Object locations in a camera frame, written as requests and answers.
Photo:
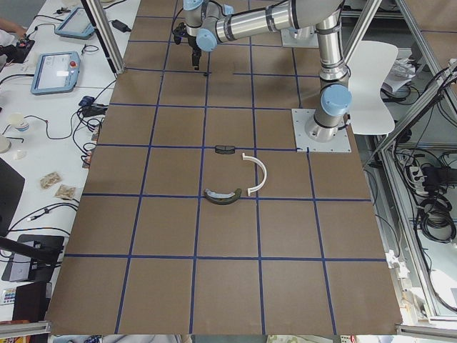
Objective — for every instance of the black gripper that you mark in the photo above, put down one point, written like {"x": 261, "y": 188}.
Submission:
{"x": 193, "y": 42}

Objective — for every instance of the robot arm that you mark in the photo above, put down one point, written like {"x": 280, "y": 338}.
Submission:
{"x": 209, "y": 23}

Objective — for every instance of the black power adapter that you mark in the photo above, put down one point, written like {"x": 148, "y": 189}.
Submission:
{"x": 121, "y": 26}

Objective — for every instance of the black brake pad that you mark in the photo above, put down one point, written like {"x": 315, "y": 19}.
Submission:
{"x": 224, "y": 149}

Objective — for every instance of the white curved plastic part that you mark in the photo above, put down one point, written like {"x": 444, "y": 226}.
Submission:
{"x": 262, "y": 174}

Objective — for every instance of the dark checkered pouch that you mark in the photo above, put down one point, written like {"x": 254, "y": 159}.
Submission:
{"x": 86, "y": 101}

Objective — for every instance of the blue teach pendant far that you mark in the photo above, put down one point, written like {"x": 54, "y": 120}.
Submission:
{"x": 75, "y": 25}

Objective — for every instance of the blue teach pendant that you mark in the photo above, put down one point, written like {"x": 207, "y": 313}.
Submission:
{"x": 75, "y": 25}
{"x": 56, "y": 73}

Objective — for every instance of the green curved brake shoe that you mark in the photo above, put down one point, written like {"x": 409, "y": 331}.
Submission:
{"x": 222, "y": 198}

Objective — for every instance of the blue teach pendant near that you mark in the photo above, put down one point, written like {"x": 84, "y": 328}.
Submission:
{"x": 56, "y": 73}

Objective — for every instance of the white chair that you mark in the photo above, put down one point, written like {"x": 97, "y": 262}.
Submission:
{"x": 370, "y": 65}

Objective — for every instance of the white paper cup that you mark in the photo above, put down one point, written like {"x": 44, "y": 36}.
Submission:
{"x": 18, "y": 121}

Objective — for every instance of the black monitor stand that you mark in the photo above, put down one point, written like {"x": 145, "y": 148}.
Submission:
{"x": 33, "y": 257}

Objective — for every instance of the aluminium frame post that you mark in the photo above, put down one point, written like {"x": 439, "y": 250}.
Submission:
{"x": 100, "y": 23}

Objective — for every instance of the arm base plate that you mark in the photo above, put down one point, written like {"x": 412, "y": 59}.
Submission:
{"x": 310, "y": 137}

